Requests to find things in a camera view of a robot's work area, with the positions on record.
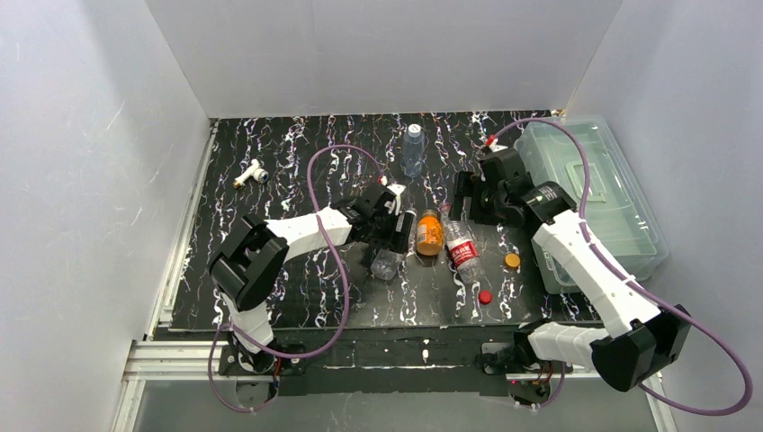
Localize clear plastic bottle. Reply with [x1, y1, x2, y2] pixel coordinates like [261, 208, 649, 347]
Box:
[370, 210, 417, 281]

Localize red label water bottle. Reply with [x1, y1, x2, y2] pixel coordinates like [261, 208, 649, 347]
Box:
[439, 202, 484, 284]

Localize clear blue-tinted bottle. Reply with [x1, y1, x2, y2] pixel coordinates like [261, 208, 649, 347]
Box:
[401, 125, 426, 178]

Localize red bottle cap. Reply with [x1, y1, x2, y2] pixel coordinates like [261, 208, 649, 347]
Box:
[478, 290, 493, 305]

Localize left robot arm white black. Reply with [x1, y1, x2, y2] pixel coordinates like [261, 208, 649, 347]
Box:
[208, 183, 413, 356]

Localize orange juice bottle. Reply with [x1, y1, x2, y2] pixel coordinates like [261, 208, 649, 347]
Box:
[416, 210, 444, 257]

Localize orange bottle cap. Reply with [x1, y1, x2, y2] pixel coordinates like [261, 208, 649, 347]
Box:
[504, 253, 521, 269]

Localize clear plastic storage box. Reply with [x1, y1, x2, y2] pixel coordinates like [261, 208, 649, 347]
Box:
[515, 115, 669, 282]

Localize white pipe fitting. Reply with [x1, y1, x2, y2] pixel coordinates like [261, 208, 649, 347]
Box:
[233, 159, 270, 189]

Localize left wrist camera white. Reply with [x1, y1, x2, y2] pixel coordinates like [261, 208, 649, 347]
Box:
[385, 184, 407, 216]

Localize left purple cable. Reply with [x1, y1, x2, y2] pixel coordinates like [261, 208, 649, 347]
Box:
[206, 144, 389, 414]

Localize purple cable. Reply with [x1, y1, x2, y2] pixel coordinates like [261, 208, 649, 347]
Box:
[485, 117, 754, 418]
[206, 144, 389, 414]

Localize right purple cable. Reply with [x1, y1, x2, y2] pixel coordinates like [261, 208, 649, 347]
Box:
[485, 117, 754, 418]

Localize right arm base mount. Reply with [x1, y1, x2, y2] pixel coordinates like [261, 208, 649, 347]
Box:
[475, 342, 573, 411]

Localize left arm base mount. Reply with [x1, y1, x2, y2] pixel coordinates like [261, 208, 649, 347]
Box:
[217, 333, 307, 412]

